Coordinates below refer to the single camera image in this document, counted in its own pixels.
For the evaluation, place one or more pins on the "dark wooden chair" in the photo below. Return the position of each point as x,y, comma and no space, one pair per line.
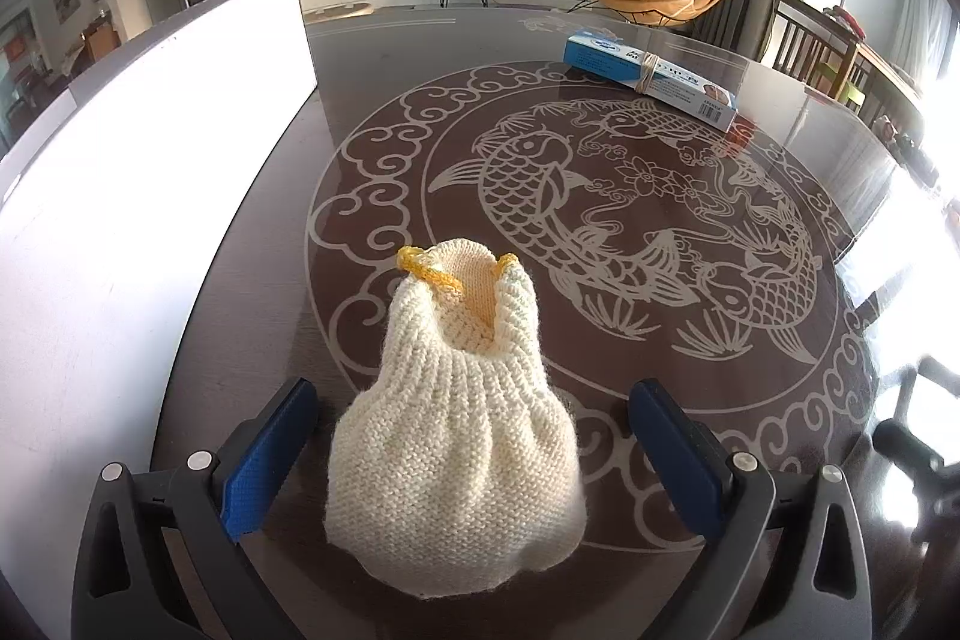
814,40

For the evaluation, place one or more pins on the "patterned dark desktop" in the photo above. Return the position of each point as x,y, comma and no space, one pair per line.
390,59

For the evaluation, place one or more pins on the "white board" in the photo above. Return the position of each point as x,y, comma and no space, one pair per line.
150,197

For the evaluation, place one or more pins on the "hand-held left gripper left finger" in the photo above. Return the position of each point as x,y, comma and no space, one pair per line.
262,460

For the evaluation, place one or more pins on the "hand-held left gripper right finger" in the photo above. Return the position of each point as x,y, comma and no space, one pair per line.
675,452

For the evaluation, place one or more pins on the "blue and white box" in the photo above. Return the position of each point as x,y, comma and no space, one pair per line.
652,78

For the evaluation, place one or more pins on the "cream knitted hat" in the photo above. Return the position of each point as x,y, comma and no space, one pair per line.
450,445

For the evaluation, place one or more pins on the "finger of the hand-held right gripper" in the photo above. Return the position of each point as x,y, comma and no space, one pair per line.
937,374
904,445

